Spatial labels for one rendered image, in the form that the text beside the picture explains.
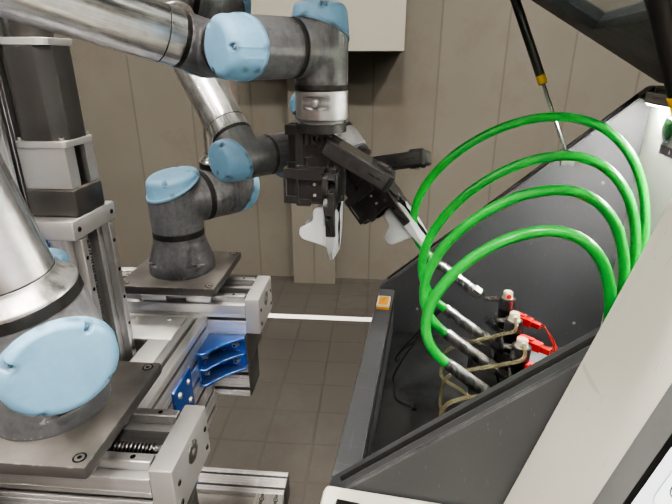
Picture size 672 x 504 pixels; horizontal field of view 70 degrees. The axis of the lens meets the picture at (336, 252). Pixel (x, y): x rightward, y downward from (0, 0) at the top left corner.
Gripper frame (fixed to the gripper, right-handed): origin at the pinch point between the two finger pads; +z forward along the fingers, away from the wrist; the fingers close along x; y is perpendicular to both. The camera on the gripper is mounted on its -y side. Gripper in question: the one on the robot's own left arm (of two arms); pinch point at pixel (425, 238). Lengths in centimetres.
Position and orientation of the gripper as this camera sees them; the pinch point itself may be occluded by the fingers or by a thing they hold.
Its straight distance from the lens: 86.4
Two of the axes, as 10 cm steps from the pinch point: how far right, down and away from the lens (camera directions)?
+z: 5.8, 8.1, -1.2
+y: -7.3, 5.8, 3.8
